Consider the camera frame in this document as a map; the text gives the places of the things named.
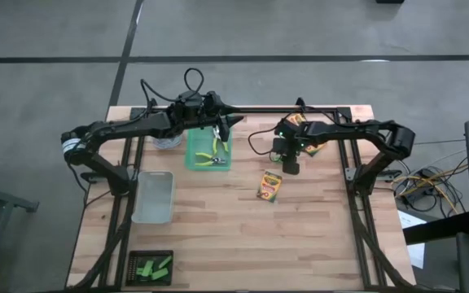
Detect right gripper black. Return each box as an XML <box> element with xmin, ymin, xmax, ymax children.
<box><xmin>277</xmin><ymin>121</ymin><xmax>307</xmax><ymax>177</ymax></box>

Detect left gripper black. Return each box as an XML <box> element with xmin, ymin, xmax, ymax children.
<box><xmin>171</xmin><ymin>91</ymin><xmax>245</xmax><ymax>142</ymax></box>

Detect yellow-handled pliers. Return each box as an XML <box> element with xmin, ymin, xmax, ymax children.
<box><xmin>195</xmin><ymin>151</ymin><xmax>229</xmax><ymax>168</ymax></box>
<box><xmin>211</xmin><ymin>125</ymin><xmax>230</xmax><ymax>155</ymax></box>

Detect teal translucent plastic bin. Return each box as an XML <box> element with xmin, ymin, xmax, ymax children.
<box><xmin>184</xmin><ymin>121</ymin><xmax>235</xmax><ymax>173</ymax></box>

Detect white translucent plastic bin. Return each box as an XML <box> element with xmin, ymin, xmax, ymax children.
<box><xmin>130</xmin><ymin>169</ymin><xmax>175</xmax><ymax>225</ymax></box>

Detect white paper sheet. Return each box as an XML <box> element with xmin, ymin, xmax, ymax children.
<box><xmin>397</xmin><ymin>209</ymin><xmax>427</xmax><ymax>270</ymax></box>

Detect black floor beam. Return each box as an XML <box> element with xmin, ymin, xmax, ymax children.
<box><xmin>401</xmin><ymin>211</ymin><xmax>469</xmax><ymax>246</ymax></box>

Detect black mesh tray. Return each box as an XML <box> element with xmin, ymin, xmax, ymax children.
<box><xmin>126</xmin><ymin>249</ymin><xmax>175</xmax><ymax>286</ymax></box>

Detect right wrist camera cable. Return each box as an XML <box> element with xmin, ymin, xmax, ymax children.
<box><xmin>247</xmin><ymin>121</ymin><xmax>284</xmax><ymax>164</ymax></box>

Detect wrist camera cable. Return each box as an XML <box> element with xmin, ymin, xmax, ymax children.
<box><xmin>247</xmin><ymin>121</ymin><xmax>284</xmax><ymax>164</ymax></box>
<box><xmin>139</xmin><ymin>68</ymin><xmax>205</xmax><ymax>107</ymax></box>

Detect black aluminium table frame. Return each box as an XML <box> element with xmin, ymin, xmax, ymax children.
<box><xmin>69</xmin><ymin>106</ymin><xmax>417</xmax><ymax>292</ymax></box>

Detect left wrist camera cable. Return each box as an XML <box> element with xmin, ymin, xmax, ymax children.
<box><xmin>139</xmin><ymin>68</ymin><xmax>205</xmax><ymax>107</ymax></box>

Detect yellow floor cable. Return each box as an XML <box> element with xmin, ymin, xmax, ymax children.
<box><xmin>392</xmin><ymin>162</ymin><xmax>469</xmax><ymax>216</ymax></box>

